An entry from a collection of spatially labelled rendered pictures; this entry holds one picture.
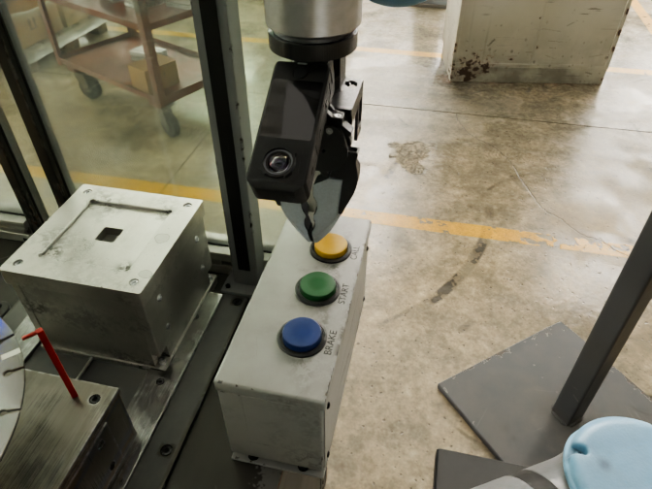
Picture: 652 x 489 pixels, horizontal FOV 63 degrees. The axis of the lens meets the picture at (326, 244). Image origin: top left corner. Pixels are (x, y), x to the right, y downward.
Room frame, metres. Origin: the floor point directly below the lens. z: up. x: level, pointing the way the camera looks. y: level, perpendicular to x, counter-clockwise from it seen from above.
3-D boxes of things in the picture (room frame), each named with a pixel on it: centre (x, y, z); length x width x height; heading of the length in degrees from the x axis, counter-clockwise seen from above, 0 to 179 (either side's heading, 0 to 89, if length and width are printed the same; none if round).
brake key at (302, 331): (0.35, 0.02, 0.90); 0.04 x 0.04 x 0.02
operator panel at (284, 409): (0.42, 0.02, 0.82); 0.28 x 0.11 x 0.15; 167
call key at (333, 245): (0.48, -0.01, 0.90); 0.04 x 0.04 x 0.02
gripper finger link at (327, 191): (0.43, -0.01, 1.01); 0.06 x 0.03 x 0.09; 168
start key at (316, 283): (0.42, 0.01, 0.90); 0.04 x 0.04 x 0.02
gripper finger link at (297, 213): (0.44, 0.02, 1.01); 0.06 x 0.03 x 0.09; 168
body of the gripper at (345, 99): (0.44, 0.01, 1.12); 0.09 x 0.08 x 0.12; 168
